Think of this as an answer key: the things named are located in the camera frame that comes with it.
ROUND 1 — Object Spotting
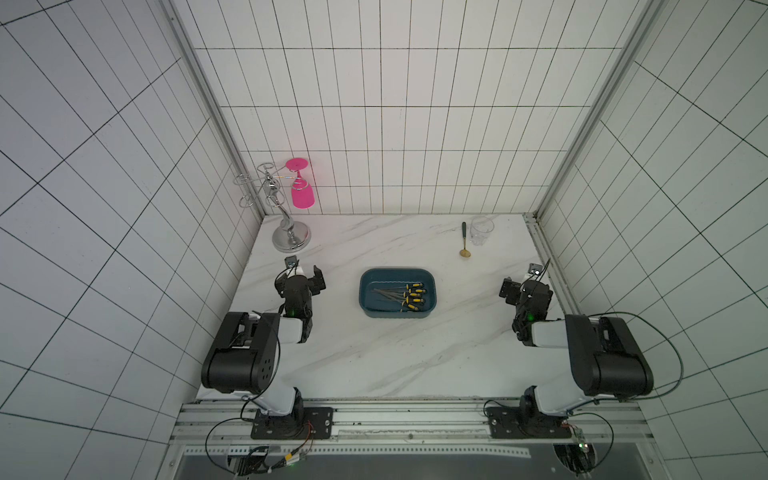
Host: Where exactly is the file tool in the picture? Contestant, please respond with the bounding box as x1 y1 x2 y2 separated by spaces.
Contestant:
386 295 424 311
382 289 428 297
391 282 425 291
374 289 426 303
378 291 425 305
384 296 421 312

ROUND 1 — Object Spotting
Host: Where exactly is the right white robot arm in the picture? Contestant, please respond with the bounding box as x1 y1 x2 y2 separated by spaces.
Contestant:
499 277 654 423

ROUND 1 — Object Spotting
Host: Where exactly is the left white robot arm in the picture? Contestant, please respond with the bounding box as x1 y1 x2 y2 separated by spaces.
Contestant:
201 257 326 422

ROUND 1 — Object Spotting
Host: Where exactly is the teal plastic storage box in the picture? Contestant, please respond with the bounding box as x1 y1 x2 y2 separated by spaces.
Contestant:
358 267 438 319

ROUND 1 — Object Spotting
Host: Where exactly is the chrome glass holder stand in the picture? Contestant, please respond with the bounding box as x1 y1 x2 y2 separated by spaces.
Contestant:
233 162 311 253

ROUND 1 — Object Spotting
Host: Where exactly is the clear glass cup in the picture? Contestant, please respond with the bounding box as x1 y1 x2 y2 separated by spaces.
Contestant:
470 216 495 246

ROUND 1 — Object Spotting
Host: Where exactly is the pink plastic wine glass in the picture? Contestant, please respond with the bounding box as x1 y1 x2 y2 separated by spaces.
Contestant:
286 157 315 209

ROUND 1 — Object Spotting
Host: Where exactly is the gold spoon black handle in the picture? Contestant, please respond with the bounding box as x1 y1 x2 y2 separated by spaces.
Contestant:
460 222 471 258

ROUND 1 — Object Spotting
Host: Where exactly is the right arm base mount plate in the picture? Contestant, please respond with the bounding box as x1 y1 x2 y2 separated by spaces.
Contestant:
484 406 572 440

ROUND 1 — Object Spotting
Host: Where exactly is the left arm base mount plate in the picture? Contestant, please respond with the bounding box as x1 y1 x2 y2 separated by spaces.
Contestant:
250 407 335 440

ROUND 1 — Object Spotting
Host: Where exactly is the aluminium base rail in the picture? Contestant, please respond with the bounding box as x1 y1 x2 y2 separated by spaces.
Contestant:
170 399 653 458

